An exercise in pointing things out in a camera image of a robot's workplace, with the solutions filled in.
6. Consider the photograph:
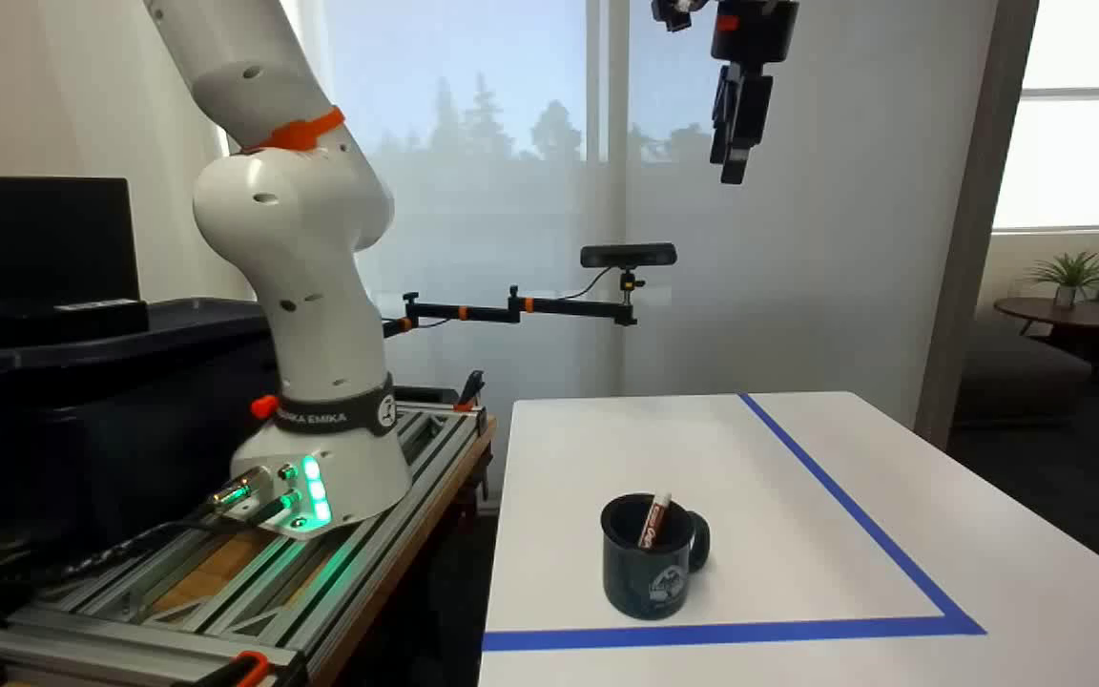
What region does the long blue tape line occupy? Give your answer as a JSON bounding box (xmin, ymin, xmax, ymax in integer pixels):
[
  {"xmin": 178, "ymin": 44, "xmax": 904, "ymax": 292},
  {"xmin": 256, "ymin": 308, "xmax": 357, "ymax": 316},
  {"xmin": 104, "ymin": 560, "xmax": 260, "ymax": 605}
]
[{"xmin": 736, "ymin": 391, "xmax": 989, "ymax": 638}]

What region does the black computer monitor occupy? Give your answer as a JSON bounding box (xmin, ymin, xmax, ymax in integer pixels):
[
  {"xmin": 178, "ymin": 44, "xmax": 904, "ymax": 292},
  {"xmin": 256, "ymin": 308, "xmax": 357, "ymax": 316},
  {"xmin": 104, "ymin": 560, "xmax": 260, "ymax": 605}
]
[{"xmin": 0, "ymin": 175, "xmax": 141, "ymax": 315}]

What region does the black desk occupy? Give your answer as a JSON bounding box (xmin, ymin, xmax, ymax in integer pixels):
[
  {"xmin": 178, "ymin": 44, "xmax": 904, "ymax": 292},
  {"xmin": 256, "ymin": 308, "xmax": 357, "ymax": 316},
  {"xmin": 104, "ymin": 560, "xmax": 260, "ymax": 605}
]
[{"xmin": 0, "ymin": 298, "xmax": 281, "ymax": 643}]

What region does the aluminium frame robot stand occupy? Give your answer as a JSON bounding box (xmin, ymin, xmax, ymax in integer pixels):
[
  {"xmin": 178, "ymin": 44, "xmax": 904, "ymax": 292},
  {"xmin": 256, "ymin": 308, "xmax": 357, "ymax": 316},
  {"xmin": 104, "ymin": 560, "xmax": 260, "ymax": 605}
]
[{"xmin": 0, "ymin": 377, "xmax": 496, "ymax": 687}]

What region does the black stereo camera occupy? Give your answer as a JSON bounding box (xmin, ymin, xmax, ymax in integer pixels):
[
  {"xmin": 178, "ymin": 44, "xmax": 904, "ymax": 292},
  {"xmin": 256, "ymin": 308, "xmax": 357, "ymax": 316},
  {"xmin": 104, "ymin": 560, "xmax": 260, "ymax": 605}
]
[{"xmin": 577, "ymin": 242, "xmax": 680, "ymax": 276}]

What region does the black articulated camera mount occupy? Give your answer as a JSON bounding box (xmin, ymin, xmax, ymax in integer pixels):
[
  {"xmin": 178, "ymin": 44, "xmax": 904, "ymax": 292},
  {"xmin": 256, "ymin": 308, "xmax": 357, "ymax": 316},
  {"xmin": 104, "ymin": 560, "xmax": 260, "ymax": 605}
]
[{"xmin": 380, "ymin": 269, "xmax": 642, "ymax": 345}]

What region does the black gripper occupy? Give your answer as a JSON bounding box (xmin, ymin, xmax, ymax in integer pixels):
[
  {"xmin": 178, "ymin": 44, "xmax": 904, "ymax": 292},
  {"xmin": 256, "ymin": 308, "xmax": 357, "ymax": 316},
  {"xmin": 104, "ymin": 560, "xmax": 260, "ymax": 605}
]
[{"xmin": 707, "ymin": 0, "xmax": 801, "ymax": 189}]

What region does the dark blue mug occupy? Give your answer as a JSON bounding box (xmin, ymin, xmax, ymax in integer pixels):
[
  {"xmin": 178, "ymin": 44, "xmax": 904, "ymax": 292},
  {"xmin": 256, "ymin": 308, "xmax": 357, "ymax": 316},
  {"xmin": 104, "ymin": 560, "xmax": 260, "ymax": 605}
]
[{"xmin": 595, "ymin": 489, "xmax": 713, "ymax": 624}]

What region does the black flat box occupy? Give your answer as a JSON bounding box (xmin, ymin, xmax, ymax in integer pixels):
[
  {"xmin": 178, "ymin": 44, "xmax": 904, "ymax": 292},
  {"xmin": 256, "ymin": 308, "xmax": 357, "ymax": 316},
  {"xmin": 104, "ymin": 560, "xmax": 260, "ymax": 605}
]
[{"xmin": 0, "ymin": 294, "xmax": 151, "ymax": 349}]

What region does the orange strap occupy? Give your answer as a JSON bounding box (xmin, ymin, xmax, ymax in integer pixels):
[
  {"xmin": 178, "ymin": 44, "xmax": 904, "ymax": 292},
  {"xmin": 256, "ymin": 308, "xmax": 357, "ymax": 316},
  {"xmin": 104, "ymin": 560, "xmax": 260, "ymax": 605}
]
[{"xmin": 260, "ymin": 106, "xmax": 351, "ymax": 157}]

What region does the round wooden table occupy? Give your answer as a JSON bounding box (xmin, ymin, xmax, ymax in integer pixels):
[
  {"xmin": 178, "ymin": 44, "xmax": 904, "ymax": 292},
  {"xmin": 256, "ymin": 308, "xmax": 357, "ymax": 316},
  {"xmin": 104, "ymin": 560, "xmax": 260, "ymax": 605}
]
[{"xmin": 993, "ymin": 294, "xmax": 1099, "ymax": 339}]

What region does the grey couch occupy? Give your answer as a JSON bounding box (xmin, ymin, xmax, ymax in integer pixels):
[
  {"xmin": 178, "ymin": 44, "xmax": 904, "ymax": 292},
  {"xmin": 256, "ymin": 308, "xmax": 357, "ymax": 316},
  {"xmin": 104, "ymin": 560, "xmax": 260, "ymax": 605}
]
[{"xmin": 955, "ymin": 315, "xmax": 1093, "ymax": 430}]

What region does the small green potted plant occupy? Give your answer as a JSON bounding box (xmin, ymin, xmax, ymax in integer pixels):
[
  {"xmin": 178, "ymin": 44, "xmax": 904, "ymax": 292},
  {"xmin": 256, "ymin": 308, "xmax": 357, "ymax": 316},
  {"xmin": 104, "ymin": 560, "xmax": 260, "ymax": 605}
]
[{"xmin": 1035, "ymin": 248, "xmax": 1099, "ymax": 316}]

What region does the brown Expo marker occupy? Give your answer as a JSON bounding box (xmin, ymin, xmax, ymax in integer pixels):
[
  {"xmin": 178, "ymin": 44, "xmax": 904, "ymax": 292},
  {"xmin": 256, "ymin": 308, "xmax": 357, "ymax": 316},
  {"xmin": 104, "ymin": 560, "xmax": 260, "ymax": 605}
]
[{"xmin": 634, "ymin": 489, "xmax": 680, "ymax": 554}]

